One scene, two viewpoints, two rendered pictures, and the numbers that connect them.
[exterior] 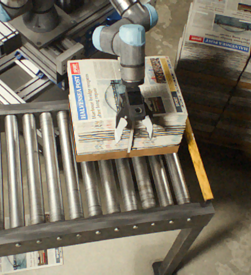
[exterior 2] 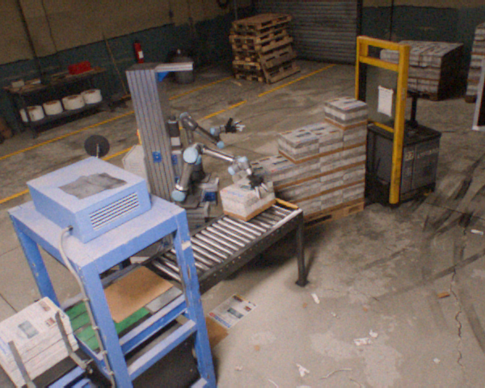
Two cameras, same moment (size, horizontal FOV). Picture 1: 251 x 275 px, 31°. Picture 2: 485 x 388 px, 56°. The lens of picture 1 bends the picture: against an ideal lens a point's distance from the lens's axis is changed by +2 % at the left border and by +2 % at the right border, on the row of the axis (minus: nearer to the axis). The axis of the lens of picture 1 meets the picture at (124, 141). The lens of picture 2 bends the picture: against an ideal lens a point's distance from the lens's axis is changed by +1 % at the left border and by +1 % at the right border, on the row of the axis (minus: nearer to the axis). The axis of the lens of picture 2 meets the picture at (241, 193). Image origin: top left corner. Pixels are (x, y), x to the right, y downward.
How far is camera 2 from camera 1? 273 cm
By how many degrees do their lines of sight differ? 33
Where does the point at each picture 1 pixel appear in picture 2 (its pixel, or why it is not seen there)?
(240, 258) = (325, 260)
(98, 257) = (270, 294)
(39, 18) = (189, 197)
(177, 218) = (293, 217)
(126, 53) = (245, 164)
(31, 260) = (243, 312)
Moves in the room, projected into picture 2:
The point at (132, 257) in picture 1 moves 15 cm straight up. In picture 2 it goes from (284, 286) to (283, 273)
